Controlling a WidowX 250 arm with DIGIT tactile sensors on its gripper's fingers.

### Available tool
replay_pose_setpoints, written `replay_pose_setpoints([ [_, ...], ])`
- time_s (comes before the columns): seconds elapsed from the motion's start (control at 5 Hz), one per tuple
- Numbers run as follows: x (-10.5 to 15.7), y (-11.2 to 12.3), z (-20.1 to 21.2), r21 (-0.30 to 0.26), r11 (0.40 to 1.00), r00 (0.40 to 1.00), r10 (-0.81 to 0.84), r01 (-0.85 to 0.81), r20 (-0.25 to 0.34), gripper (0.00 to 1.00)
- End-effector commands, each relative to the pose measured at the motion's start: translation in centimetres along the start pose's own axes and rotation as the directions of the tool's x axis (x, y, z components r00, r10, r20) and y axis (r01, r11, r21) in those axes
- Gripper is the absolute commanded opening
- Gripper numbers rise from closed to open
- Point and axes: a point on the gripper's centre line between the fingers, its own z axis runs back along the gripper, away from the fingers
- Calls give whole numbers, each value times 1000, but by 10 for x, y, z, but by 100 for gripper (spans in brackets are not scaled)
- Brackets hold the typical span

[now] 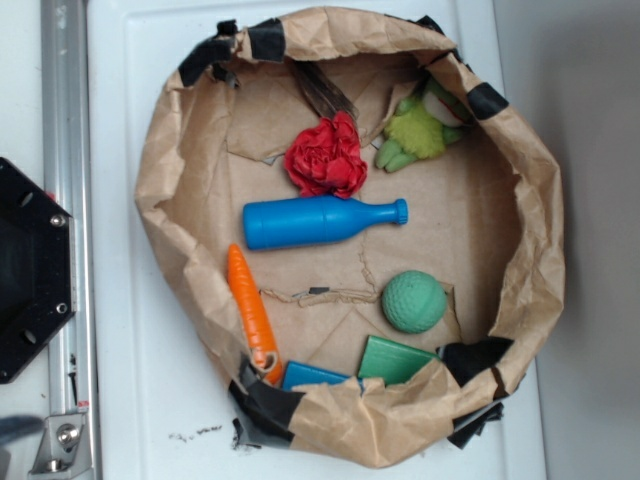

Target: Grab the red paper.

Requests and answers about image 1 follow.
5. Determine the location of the metal corner bracket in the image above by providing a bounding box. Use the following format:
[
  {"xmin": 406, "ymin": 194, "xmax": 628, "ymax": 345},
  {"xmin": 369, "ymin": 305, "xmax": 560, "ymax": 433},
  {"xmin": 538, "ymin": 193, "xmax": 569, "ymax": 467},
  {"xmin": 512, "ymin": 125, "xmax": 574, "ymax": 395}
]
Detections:
[{"xmin": 28, "ymin": 413, "xmax": 91, "ymax": 479}]

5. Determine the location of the green plush frog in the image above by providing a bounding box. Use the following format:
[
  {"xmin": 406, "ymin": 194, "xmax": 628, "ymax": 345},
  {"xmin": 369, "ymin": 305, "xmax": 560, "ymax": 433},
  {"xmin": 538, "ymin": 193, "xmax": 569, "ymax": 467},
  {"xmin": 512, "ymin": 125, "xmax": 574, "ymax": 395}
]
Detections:
[{"xmin": 375, "ymin": 77, "xmax": 473, "ymax": 173}]

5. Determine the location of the crumpled red paper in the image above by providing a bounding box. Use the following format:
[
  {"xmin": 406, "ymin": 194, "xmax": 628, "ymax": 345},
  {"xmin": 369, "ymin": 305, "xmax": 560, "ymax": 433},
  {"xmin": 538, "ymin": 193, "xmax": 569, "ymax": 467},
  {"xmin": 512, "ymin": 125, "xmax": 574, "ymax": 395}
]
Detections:
[{"xmin": 284, "ymin": 111, "xmax": 368, "ymax": 199}]

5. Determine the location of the aluminium frame rail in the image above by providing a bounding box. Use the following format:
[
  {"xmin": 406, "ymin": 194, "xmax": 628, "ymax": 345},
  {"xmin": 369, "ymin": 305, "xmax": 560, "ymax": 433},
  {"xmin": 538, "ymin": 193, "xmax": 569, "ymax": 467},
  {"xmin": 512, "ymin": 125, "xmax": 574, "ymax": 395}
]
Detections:
[{"xmin": 41, "ymin": 1, "xmax": 103, "ymax": 479}]

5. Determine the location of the green rectangular block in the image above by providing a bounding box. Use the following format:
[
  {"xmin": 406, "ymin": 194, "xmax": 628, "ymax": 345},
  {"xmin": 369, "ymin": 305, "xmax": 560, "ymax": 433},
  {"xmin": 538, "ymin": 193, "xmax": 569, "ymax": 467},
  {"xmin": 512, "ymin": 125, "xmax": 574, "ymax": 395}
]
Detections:
[{"xmin": 358, "ymin": 335, "xmax": 439, "ymax": 385}]

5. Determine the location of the white plastic tray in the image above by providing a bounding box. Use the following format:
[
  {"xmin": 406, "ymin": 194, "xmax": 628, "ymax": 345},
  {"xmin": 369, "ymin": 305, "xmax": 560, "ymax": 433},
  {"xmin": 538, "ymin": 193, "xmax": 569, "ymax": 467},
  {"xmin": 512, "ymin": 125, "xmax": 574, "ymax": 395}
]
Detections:
[{"xmin": 87, "ymin": 1, "xmax": 546, "ymax": 479}]

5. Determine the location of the brown paper bin liner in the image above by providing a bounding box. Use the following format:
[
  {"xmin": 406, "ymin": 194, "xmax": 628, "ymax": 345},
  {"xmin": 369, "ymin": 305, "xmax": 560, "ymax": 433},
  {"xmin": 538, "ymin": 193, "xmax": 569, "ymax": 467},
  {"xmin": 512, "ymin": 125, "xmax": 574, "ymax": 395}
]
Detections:
[{"xmin": 135, "ymin": 7, "xmax": 565, "ymax": 468}]

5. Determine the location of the green rubber ball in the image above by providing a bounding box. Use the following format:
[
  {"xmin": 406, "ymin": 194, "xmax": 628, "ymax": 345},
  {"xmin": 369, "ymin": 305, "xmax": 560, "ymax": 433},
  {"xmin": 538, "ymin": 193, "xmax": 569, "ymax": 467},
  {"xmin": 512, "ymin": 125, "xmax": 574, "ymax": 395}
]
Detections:
[{"xmin": 382, "ymin": 270, "xmax": 447, "ymax": 334}]

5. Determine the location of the orange toy carrot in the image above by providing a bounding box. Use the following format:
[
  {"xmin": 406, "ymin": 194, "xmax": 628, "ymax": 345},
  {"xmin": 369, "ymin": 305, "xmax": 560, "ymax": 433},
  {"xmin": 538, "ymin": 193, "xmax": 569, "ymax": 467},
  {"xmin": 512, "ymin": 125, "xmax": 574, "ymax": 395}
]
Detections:
[{"xmin": 227, "ymin": 244, "xmax": 283, "ymax": 386}]

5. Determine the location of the blue rectangular block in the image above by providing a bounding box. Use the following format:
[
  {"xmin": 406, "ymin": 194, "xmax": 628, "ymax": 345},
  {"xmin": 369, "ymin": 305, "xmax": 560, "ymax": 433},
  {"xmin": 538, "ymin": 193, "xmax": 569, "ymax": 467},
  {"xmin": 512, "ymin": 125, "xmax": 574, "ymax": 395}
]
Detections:
[{"xmin": 281, "ymin": 361, "xmax": 350, "ymax": 391}]

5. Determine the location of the blue plastic bottle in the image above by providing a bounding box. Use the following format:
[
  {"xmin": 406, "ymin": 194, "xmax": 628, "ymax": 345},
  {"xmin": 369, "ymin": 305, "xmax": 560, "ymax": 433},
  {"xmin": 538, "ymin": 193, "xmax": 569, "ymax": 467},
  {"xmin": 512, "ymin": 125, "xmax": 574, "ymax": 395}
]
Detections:
[{"xmin": 242, "ymin": 196, "xmax": 409, "ymax": 250}]

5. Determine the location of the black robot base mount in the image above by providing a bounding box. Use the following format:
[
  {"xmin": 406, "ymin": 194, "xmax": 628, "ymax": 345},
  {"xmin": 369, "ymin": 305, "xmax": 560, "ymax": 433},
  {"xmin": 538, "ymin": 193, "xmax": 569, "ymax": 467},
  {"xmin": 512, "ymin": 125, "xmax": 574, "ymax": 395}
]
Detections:
[{"xmin": 1, "ymin": 158, "xmax": 74, "ymax": 385}]

